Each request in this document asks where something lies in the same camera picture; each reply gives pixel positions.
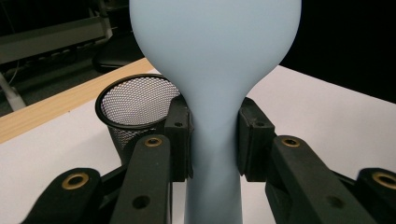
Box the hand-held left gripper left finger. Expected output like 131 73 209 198
163 94 195 183

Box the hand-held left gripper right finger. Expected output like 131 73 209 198
235 96 278 183

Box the black mesh pen holder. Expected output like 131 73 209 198
94 73 182 166

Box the light blue hairbrush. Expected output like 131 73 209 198
129 0 303 224

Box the desk with white metal legs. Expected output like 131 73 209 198
0 14 114 112

